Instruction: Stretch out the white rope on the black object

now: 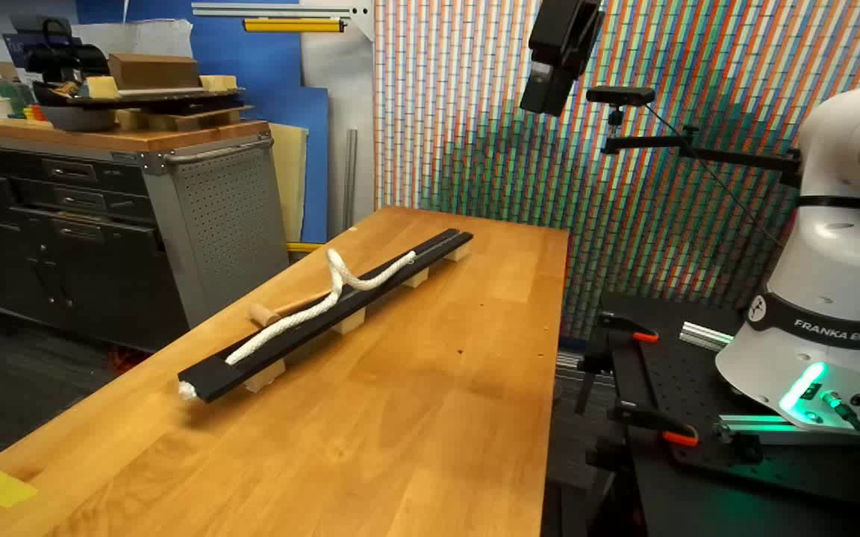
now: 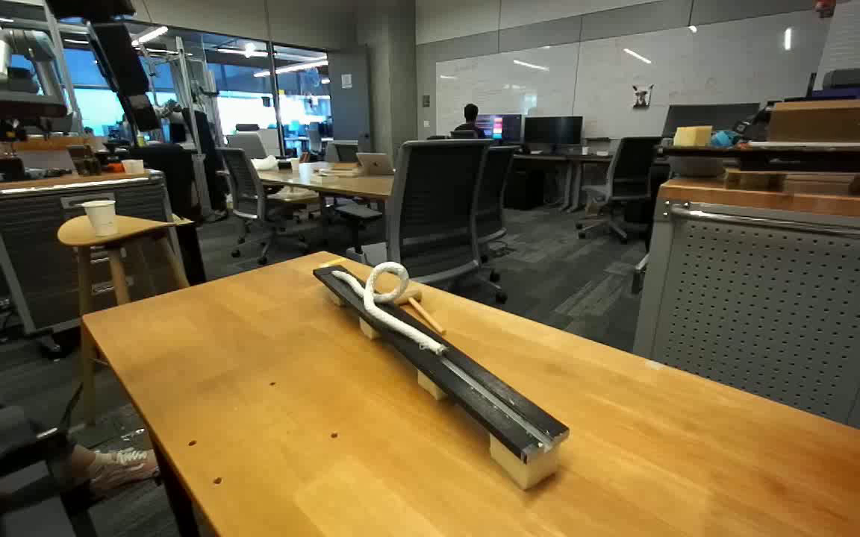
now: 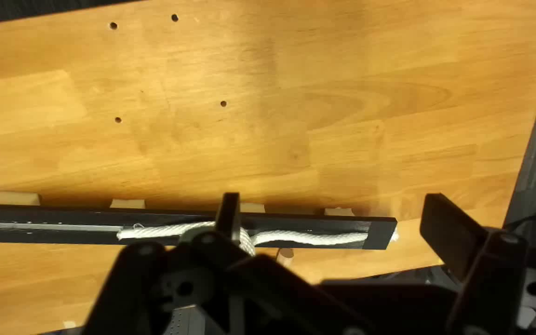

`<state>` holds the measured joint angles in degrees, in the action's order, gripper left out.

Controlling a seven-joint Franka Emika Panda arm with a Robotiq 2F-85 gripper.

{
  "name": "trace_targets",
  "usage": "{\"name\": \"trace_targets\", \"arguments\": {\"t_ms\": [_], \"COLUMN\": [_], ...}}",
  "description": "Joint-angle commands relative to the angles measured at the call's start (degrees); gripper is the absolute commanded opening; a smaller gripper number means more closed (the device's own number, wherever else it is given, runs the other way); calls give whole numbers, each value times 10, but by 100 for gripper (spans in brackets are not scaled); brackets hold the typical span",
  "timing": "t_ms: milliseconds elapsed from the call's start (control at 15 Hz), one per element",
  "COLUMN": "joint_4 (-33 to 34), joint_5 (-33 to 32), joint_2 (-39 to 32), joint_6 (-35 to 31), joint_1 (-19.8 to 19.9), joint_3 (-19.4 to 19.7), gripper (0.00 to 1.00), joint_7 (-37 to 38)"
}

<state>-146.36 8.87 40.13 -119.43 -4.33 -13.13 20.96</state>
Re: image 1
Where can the grey metal tool cabinet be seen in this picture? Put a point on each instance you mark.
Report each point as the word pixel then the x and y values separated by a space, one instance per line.
pixel 222 219

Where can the long aluminium extrusion bar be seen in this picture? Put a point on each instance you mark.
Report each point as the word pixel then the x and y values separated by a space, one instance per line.
pixel 749 425

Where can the small wooden support block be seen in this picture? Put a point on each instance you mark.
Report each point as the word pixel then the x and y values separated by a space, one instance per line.
pixel 267 376
pixel 461 253
pixel 419 280
pixel 355 322

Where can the white board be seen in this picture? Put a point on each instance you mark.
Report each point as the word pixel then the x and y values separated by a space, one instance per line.
pixel 337 89

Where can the colourful striped backdrop panel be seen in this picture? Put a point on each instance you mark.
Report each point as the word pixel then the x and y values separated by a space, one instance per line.
pixel 449 150

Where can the green object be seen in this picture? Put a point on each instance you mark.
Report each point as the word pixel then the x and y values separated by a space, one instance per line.
pixel 14 100

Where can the blue foam board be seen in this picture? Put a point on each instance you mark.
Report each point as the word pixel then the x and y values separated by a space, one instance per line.
pixel 252 68

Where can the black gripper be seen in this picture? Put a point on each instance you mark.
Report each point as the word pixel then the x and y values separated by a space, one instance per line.
pixel 570 34

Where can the black camera on mount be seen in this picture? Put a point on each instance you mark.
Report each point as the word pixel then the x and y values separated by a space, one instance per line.
pixel 622 97

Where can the wooden box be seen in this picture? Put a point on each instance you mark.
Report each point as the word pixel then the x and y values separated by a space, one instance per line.
pixel 155 73

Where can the black tool on cabinet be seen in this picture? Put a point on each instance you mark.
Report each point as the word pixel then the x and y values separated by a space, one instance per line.
pixel 46 49

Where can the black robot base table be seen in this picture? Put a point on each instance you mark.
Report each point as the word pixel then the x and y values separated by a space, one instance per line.
pixel 710 495

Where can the grey metal pole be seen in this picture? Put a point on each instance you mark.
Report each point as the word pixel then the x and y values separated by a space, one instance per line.
pixel 352 180

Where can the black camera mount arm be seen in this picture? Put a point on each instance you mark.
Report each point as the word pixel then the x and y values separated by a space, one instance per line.
pixel 718 152

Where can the flat black board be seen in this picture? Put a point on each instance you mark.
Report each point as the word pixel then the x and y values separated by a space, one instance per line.
pixel 150 97

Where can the long black rail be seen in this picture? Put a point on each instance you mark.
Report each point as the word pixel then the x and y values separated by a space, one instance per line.
pixel 214 376

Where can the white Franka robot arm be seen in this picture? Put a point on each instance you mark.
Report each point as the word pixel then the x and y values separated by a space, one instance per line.
pixel 837 228

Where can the pale foam block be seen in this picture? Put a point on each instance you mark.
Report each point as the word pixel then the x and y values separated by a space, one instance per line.
pixel 219 85
pixel 99 86

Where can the loose wooden stick piece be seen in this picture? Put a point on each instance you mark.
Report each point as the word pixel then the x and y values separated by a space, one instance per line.
pixel 264 313

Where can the black clamp orange tip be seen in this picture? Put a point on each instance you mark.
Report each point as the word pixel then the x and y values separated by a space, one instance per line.
pixel 641 335
pixel 679 437

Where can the short aluminium extrusion bar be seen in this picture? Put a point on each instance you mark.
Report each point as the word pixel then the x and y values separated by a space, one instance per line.
pixel 706 335

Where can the yellow level bar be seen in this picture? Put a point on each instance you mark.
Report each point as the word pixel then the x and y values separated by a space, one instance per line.
pixel 294 24

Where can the beige foam panel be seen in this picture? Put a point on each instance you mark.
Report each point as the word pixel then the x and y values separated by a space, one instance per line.
pixel 289 180

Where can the silver metal bar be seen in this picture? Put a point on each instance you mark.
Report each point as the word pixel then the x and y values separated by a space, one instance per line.
pixel 271 9

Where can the white round rail end knob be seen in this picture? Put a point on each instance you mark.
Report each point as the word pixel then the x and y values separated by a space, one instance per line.
pixel 189 392

